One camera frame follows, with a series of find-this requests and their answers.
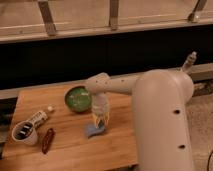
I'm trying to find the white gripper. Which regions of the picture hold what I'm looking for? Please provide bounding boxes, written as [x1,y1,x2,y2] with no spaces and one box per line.
[92,93,109,128]

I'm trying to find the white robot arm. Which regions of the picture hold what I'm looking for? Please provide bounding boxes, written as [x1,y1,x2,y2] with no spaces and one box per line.
[85,69,195,171]

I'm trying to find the green ceramic bowl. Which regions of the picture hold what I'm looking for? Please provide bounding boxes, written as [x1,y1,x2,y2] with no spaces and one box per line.
[64,86,92,113]

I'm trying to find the white plastic bottle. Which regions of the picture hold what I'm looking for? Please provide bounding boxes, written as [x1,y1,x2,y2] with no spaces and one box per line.
[27,106,54,128]

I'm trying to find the white mug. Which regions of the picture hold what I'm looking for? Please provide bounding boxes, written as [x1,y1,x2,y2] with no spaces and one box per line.
[11,121,38,146]

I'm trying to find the dark items inside mug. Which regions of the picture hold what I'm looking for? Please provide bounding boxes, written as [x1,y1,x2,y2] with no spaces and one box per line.
[18,125,32,136]

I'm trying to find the metal railing post left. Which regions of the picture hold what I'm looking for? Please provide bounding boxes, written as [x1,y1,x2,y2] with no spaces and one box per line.
[37,0,56,36]

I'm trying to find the metal railing post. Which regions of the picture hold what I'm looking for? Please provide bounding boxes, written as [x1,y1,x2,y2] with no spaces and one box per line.
[188,0,207,23]
[37,0,56,36]
[109,0,119,30]

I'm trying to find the metal railing post middle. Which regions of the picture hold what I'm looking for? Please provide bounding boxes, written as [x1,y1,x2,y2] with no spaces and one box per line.
[109,0,119,30]

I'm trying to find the metal railing post right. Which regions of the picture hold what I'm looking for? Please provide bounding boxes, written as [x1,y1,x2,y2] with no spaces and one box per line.
[188,0,207,23]

